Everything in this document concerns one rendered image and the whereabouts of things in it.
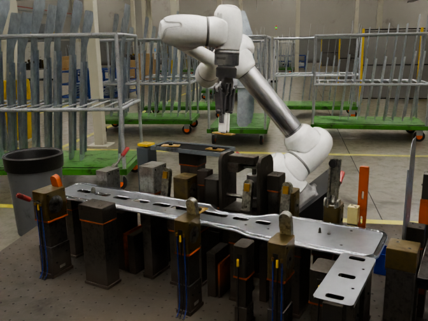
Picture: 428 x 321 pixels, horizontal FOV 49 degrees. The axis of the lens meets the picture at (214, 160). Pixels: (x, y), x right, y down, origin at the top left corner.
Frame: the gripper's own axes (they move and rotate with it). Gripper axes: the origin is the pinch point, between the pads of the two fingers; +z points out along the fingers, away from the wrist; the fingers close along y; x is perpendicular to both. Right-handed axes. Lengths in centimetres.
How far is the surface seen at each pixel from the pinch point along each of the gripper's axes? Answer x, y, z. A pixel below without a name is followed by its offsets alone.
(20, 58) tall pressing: -405, -212, -15
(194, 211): 2.6, 21.8, 28.2
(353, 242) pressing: 53, 8, 32
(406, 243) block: 69, 15, 26
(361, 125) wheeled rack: -116, -654, 78
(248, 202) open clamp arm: 8.7, -5.7, 30.3
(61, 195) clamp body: -60, 26, 33
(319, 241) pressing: 43, 12, 32
